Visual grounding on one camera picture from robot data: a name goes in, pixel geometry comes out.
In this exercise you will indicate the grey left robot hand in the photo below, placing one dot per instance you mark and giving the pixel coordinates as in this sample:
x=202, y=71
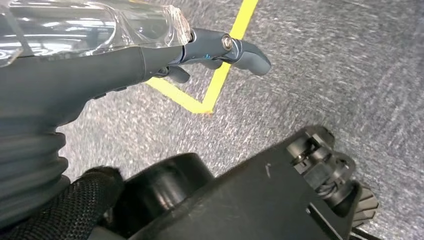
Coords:
x=82, y=73

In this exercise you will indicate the yellow floor tape square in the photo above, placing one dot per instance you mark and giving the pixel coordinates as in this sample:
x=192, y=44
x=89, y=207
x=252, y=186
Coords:
x=215, y=82

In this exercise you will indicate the black base caster wheel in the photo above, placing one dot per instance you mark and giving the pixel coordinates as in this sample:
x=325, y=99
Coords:
x=324, y=165

